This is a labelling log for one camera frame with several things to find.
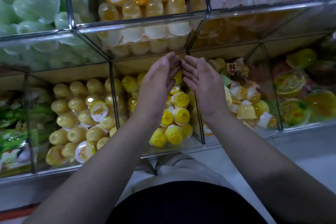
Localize person's left hand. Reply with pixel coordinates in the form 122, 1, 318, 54
134, 51, 182, 127

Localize person's right hand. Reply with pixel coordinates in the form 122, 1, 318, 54
181, 55, 232, 122

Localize pile of yellow jelly cups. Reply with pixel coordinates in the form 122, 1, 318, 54
122, 69, 194, 147

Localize pile of pastel jelly cups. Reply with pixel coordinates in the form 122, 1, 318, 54
202, 57, 278, 130

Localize pile of pale yellow jelly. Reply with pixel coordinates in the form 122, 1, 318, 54
44, 78, 127, 167

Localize pile of orange-lid jelly cups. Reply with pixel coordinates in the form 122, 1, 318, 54
86, 0, 205, 56

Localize green juice pouches pile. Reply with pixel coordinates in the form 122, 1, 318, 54
0, 90, 56, 172

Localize pile of green jelly cups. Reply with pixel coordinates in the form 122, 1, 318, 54
0, 0, 100, 38

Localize person's left forearm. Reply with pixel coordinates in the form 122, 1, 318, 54
23, 113, 163, 224

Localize person's right forearm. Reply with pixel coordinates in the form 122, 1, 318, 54
207, 108, 336, 224

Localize light grey shorts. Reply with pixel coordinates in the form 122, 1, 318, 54
118, 153, 237, 206

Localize black shirt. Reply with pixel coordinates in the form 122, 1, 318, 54
107, 181, 268, 224

